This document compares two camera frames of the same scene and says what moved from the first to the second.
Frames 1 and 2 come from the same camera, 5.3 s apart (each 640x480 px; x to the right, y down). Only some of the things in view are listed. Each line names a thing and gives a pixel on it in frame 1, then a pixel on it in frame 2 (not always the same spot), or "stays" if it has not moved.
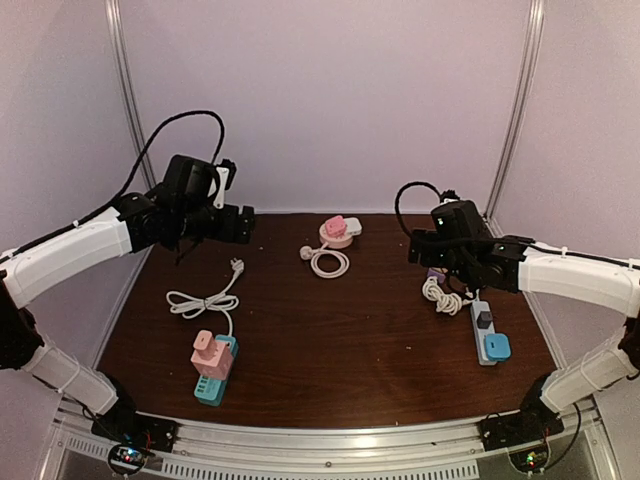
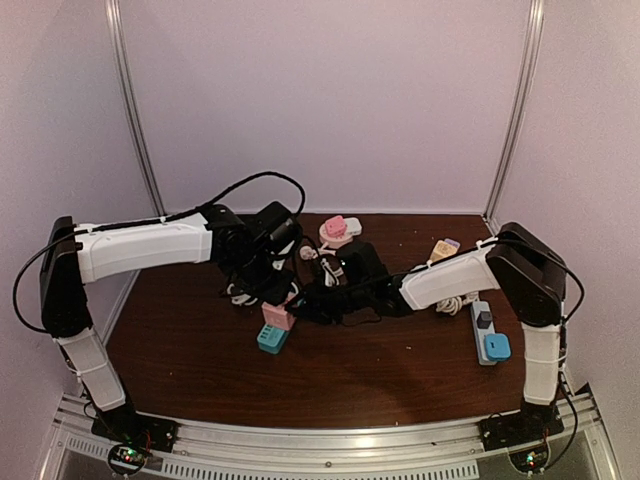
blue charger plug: [498, 348] stays
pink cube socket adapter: [217, 367] -> [276, 315]
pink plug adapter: [336, 226] stays
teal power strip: [210, 391] -> [272, 339]
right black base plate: [512, 429] stays
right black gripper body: [429, 258] -> [332, 308]
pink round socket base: [334, 243] stays
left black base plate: [135, 429] stays
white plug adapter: [353, 226] stays
